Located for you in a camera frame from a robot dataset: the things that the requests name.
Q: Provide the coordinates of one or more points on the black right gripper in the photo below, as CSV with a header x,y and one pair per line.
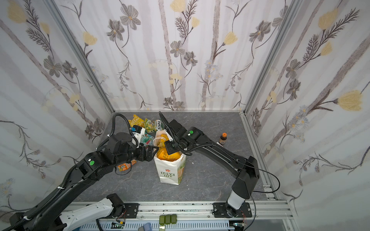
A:
x,y
172,143

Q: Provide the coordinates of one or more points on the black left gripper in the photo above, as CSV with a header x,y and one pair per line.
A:
x,y
149,153

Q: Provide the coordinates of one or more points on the yellow orange snack bag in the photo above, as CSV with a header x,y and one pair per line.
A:
x,y
162,153

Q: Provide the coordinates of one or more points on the green Fox's candy bag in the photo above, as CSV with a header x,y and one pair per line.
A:
x,y
152,126

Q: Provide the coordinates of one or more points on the white paper shopping bag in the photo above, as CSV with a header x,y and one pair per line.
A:
x,y
170,172

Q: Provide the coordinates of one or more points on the yellow chips snack bag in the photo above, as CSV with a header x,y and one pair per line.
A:
x,y
137,121

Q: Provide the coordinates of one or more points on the teal candy snack bag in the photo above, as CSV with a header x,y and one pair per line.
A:
x,y
147,139

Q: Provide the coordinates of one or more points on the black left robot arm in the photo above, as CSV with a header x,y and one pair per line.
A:
x,y
116,150

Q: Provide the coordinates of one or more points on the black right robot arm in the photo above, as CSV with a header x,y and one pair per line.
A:
x,y
244,170

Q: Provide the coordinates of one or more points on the small orange capped bottle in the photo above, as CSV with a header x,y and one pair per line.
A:
x,y
223,138

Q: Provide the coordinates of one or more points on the blue object at bottom edge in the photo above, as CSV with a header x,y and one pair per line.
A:
x,y
145,227

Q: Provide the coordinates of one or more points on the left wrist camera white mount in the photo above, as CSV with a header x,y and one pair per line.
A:
x,y
138,133

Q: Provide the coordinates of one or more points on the green block on rail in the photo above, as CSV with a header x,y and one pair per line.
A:
x,y
168,219

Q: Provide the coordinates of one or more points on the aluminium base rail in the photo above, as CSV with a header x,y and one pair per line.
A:
x,y
178,216

